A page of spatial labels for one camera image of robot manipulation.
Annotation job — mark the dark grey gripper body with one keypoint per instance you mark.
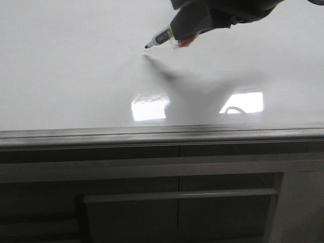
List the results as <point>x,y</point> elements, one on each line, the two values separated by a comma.
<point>241,11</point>

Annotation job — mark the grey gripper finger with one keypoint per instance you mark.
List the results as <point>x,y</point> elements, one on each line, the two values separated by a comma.
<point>196,18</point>

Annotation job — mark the white black whiteboard marker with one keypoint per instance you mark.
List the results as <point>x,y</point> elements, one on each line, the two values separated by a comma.
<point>160,38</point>

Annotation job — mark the white whiteboard with metal frame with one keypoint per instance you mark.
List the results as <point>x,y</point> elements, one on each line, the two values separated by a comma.
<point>77,74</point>

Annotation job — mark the grey table frame below board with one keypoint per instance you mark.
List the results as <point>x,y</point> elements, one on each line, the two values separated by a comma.
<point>229,192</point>

